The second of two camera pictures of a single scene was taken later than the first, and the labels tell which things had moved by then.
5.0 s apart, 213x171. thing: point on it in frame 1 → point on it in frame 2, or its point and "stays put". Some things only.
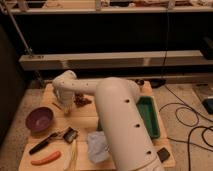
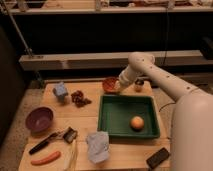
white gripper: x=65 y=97 → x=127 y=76
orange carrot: x=55 y=156 stays put
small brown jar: x=139 y=82 stays put
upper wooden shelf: x=105 y=6 stays put
